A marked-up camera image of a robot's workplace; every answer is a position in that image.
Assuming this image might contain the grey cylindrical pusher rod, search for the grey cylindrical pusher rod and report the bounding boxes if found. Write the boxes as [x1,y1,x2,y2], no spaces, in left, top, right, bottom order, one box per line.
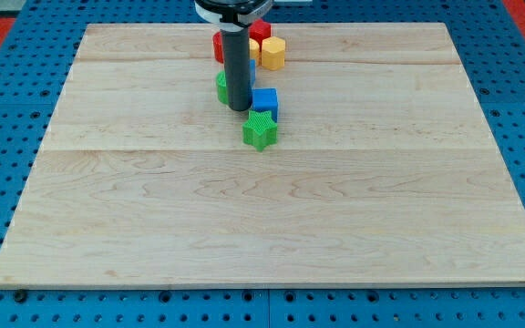
[221,28,252,111]

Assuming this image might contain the black white robot end flange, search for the black white robot end flange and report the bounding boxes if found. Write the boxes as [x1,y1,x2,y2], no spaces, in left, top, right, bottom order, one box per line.
[194,0,273,32]

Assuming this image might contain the green star block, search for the green star block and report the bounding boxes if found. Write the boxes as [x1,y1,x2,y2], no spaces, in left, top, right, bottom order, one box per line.
[242,110,278,152]

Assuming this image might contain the green circle block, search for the green circle block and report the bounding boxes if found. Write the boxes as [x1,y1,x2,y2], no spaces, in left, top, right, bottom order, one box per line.
[215,70,229,105]

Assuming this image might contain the yellow block behind rod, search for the yellow block behind rod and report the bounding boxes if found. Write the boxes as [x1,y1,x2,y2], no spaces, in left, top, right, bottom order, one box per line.
[249,38,261,66]

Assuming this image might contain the red round block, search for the red round block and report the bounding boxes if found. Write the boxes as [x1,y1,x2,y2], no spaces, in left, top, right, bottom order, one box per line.
[211,31,224,64]

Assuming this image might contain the red block behind rod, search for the red block behind rod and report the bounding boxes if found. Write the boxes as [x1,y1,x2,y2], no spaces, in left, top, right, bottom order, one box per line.
[249,18,272,45]

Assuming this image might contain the blue block behind rod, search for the blue block behind rod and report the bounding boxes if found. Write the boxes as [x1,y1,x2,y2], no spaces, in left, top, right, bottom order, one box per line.
[250,59,257,87]

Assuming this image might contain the yellow hexagon block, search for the yellow hexagon block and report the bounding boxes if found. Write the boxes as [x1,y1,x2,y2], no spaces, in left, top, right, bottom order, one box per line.
[261,36,286,70]

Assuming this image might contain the blue cube block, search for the blue cube block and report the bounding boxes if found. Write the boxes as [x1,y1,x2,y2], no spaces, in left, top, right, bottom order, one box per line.
[252,88,279,122]

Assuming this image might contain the light wooden board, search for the light wooden board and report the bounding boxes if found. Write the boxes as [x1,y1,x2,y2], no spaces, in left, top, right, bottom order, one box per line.
[0,23,525,290]

